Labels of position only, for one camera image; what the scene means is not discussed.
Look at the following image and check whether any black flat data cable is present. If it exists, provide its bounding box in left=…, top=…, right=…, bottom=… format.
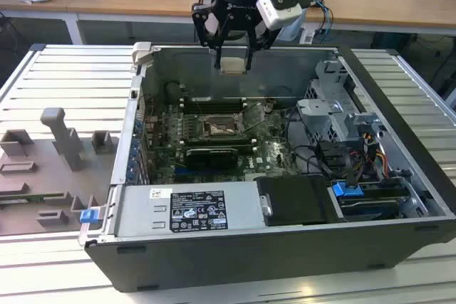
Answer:
left=316, top=140, right=358, bottom=191

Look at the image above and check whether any blue cable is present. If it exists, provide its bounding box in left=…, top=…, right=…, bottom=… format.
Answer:
left=318, top=0, right=335, bottom=42

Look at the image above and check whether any grey parts rack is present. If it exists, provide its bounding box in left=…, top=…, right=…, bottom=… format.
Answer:
left=0, top=107, right=120, bottom=237

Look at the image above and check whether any green RAM stick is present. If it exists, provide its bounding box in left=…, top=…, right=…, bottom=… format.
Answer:
left=0, top=192, right=49, bottom=201

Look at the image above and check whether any black round cylinder part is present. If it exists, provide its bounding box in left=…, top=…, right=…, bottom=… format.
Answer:
left=165, top=81, right=183, bottom=100

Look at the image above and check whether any coloured power wire bundle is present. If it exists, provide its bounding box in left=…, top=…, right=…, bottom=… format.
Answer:
left=359, top=132, right=391, bottom=177

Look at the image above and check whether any metal socket cover frame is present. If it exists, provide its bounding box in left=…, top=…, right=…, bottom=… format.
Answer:
left=242, top=103, right=267, bottom=132

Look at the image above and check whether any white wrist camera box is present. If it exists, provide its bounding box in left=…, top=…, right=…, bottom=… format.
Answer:
left=256, top=0, right=304, bottom=31

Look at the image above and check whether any black RAM slot bank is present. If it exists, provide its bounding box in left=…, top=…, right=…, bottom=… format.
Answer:
left=156, top=137, right=258, bottom=152
left=182, top=96, right=249, bottom=115

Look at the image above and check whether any black graphics card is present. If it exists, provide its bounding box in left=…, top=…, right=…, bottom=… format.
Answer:
left=185, top=146, right=239, bottom=172

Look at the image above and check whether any silver square CPU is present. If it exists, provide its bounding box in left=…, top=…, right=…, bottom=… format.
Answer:
left=219, top=57, right=247, bottom=75

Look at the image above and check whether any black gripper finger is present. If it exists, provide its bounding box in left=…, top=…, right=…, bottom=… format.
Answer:
left=192, top=0, right=234, bottom=70
left=245, top=15, right=281, bottom=72

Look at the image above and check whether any CPU socket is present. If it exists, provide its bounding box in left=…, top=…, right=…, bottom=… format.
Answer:
left=200, top=114, right=247, bottom=140

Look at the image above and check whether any silver power supply unit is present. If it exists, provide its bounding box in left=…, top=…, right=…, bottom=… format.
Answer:
left=115, top=181, right=266, bottom=237

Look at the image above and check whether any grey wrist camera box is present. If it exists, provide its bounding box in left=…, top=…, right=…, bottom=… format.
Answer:
left=204, top=14, right=219, bottom=38

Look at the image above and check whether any black plastic shroud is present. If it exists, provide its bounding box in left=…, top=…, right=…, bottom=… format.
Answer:
left=256, top=174, right=345, bottom=227

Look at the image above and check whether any black open PC case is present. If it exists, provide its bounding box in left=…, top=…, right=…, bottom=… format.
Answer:
left=78, top=42, right=456, bottom=293

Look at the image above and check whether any green motherboard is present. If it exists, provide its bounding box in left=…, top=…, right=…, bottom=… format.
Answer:
left=142, top=99, right=311, bottom=184

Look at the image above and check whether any pale blue teach pendant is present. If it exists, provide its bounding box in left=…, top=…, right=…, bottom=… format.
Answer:
left=276, top=15, right=308, bottom=43

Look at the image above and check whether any hard disk in blue carrier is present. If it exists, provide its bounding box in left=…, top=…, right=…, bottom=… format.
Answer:
left=330, top=181, right=402, bottom=222

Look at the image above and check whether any silver drive cage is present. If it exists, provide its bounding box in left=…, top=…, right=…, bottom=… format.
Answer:
left=295, top=58, right=389, bottom=145

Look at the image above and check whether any grey case latch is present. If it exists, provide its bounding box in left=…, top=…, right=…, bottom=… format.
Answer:
left=131, top=42, right=154, bottom=66

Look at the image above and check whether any silver metal handle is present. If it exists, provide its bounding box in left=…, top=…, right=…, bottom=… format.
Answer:
left=259, top=193, right=274, bottom=216

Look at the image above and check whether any blue plastic clip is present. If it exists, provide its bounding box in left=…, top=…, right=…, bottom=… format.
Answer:
left=80, top=209, right=98, bottom=225

